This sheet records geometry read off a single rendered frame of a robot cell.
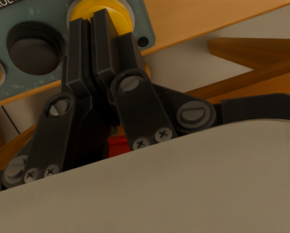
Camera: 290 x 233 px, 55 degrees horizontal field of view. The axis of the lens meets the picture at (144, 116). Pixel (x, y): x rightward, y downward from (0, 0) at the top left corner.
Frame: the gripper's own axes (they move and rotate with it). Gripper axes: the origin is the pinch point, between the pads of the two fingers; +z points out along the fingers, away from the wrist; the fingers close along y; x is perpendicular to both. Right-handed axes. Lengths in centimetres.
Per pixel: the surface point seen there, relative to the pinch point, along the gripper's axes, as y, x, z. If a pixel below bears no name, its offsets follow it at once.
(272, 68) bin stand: 12.8, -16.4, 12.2
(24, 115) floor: -59, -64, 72
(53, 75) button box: -3.8, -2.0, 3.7
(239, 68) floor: 27, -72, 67
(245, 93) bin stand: 8.7, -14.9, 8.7
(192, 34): 4.3, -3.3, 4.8
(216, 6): 6.0, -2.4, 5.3
